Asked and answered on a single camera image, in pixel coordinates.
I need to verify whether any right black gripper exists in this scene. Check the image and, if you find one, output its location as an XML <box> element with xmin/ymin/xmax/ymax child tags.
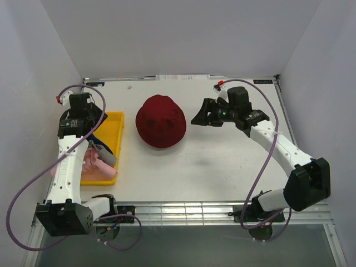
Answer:
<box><xmin>190</xmin><ymin>98</ymin><xmax>238</xmax><ymax>127</ymax></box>

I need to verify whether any blue hat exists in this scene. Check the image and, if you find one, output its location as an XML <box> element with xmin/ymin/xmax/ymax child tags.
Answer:
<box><xmin>87</xmin><ymin>134</ymin><xmax>113</xmax><ymax>155</ymax></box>

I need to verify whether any dark red bucket hat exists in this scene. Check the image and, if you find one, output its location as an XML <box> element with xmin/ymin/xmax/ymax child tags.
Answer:
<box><xmin>135</xmin><ymin>95</ymin><xmax>187</xmax><ymax>149</ymax></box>

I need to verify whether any grey hat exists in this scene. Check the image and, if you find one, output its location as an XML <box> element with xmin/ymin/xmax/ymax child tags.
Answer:
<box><xmin>89</xmin><ymin>140</ymin><xmax>116</xmax><ymax>167</ymax></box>

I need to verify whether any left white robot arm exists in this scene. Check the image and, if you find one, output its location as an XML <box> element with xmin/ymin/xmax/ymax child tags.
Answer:
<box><xmin>36</xmin><ymin>92</ymin><xmax>118</xmax><ymax>237</ymax></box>

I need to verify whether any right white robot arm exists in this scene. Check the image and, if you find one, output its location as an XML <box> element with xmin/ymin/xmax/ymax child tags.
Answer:
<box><xmin>191</xmin><ymin>87</ymin><xmax>331</xmax><ymax>221</ymax></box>

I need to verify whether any yellow plastic bin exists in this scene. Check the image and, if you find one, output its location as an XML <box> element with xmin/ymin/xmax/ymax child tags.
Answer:
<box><xmin>81</xmin><ymin>111</ymin><xmax>125</xmax><ymax>186</ymax></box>

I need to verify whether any blue corner label left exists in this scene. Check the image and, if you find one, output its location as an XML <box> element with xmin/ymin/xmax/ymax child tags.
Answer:
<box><xmin>86</xmin><ymin>82</ymin><xmax>105</xmax><ymax>87</ymax></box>

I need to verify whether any blue corner label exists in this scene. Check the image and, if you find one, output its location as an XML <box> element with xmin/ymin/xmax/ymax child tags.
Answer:
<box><xmin>253</xmin><ymin>79</ymin><xmax>273</xmax><ymax>85</ymax></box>
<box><xmin>86</xmin><ymin>82</ymin><xmax>105</xmax><ymax>87</ymax></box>

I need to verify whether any pink hat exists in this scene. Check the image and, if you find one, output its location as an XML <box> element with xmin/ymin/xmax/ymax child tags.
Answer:
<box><xmin>66</xmin><ymin>148</ymin><xmax>117</xmax><ymax>181</ymax></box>

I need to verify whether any white paper strip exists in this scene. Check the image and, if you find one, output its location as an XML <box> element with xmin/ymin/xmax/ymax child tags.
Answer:
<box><xmin>156</xmin><ymin>74</ymin><xmax>210</xmax><ymax>81</ymax></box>

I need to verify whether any blue corner label right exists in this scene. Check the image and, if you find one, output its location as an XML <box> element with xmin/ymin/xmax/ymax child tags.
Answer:
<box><xmin>253</xmin><ymin>79</ymin><xmax>273</xmax><ymax>85</ymax></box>

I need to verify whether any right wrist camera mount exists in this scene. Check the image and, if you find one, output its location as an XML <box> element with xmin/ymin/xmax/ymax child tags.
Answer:
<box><xmin>213</xmin><ymin>81</ymin><xmax>228</xmax><ymax>103</ymax></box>

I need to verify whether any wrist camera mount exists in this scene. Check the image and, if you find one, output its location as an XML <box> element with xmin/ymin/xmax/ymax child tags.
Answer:
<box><xmin>213</xmin><ymin>81</ymin><xmax>228</xmax><ymax>103</ymax></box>
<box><xmin>56</xmin><ymin>90</ymin><xmax>73</xmax><ymax>109</ymax></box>

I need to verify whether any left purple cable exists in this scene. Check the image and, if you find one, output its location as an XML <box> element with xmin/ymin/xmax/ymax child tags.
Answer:
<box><xmin>6</xmin><ymin>84</ymin><xmax>142</xmax><ymax>251</ymax></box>

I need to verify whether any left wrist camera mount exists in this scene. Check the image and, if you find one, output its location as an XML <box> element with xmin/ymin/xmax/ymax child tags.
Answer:
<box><xmin>56</xmin><ymin>90</ymin><xmax>73</xmax><ymax>109</ymax></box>

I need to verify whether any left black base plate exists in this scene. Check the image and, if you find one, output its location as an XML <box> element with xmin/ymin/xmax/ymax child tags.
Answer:
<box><xmin>97</xmin><ymin>205</ymin><xmax>136</xmax><ymax>224</ymax></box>

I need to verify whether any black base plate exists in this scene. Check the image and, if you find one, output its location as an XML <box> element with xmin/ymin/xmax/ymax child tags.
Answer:
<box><xmin>97</xmin><ymin>205</ymin><xmax>136</xmax><ymax>224</ymax></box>
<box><xmin>228</xmin><ymin>204</ymin><xmax>285</xmax><ymax>223</ymax></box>

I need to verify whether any aluminium front rail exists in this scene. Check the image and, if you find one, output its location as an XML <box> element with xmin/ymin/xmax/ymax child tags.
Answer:
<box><xmin>32</xmin><ymin>201</ymin><xmax>334</xmax><ymax>228</ymax></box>

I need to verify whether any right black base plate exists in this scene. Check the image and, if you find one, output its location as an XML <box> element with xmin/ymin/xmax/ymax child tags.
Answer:
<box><xmin>228</xmin><ymin>204</ymin><xmax>285</xmax><ymax>223</ymax></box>

